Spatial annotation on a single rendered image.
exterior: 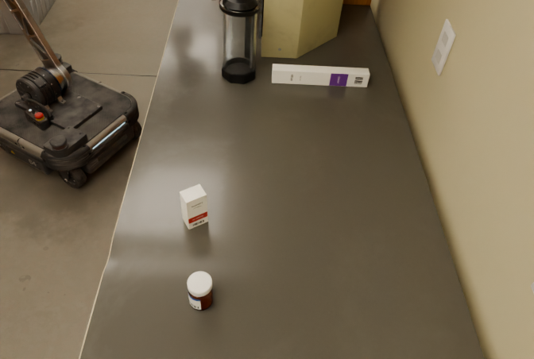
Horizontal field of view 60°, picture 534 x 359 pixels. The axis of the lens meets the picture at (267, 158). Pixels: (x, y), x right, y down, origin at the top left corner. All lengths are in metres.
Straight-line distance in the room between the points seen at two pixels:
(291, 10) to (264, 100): 0.27
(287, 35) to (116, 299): 0.88
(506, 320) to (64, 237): 1.79
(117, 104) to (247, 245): 1.60
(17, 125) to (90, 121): 0.33
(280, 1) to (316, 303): 0.83
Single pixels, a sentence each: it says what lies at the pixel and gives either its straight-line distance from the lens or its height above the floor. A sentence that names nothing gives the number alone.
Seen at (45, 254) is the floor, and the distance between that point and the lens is 2.22.
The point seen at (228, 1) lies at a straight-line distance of 1.24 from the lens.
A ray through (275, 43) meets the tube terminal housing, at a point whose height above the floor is 0.99.
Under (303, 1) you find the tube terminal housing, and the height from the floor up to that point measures 1.13.
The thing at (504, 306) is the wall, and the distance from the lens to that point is 0.95.
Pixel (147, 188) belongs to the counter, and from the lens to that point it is 1.07.
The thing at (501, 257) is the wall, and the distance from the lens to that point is 0.94.
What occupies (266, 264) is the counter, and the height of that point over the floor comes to 0.94.
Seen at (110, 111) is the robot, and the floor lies 0.24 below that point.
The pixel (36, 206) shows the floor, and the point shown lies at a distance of 2.40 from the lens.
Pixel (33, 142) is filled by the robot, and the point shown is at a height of 0.24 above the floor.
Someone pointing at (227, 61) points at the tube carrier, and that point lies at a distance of 1.32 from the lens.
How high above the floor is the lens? 1.74
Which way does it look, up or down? 46 degrees down
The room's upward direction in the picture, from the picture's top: 5 degrees clockwise
